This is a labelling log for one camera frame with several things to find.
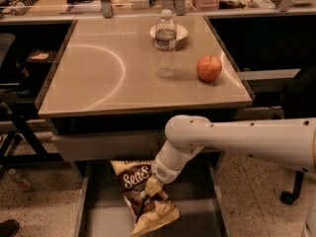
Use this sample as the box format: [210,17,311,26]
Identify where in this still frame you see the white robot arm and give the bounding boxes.
[145,115,316,202]

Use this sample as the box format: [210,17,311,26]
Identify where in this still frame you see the black shoe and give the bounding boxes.
[0,219,20,237]

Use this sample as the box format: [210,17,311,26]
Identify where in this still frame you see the black desk frame left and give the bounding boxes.
[0,94,62,165]

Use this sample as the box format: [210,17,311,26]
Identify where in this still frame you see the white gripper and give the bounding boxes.
[145,155,182,198]

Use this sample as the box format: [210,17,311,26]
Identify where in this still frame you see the brown sea salt chip bag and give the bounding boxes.
[111,160,180,237]

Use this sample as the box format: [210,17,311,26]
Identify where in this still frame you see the plastic bottle on floor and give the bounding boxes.
[8,169,32,190]

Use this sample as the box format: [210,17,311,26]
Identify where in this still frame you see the grey drawer cabinet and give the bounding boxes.
[35,14,255,237]

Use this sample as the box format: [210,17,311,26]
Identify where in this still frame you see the open middle drawer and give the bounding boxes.
[74,155,230,237]

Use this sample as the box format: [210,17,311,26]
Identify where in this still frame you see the red apple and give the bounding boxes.
[197,54,222,82]

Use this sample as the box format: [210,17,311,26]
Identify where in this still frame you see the clear plastic water bottle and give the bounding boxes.
[154,9,177,78]

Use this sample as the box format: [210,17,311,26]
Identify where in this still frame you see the closed top drawer front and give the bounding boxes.
[52,130,166,161]

